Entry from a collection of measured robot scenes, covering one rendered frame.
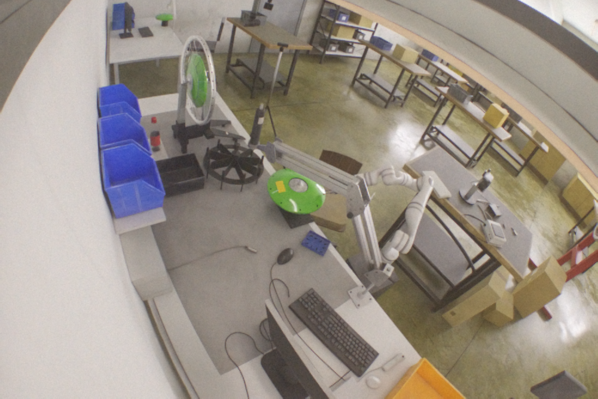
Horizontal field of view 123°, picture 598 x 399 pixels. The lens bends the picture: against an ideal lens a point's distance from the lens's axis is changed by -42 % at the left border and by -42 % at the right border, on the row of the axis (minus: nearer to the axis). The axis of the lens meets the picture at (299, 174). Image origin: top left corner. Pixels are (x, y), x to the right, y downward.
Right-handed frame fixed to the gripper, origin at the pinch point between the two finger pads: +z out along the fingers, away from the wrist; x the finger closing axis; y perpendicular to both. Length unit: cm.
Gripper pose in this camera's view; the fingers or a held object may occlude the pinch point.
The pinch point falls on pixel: (323, 192)
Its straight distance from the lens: 147.2
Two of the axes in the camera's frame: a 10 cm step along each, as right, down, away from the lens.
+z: -9.4, 2.2, 2.7
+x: -0.6, 6.6, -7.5
